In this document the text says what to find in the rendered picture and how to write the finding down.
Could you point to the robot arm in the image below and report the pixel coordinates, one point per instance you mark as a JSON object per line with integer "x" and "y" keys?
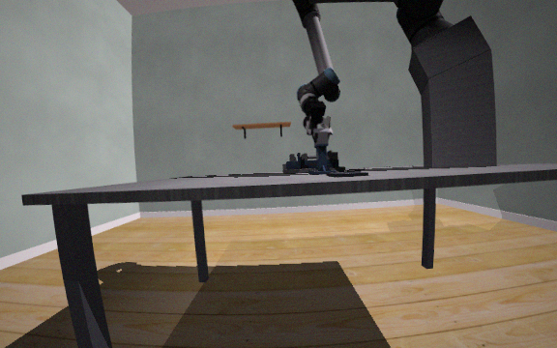
{"x": 419, "y": 19}

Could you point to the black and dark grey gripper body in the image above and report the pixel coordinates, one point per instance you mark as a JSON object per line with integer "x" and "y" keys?
{"x": 317, "y": 109}

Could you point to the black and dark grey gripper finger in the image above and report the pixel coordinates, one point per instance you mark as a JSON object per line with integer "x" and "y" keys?
{"x": 325, "y": 123}
{"x": 307, "y": 124}

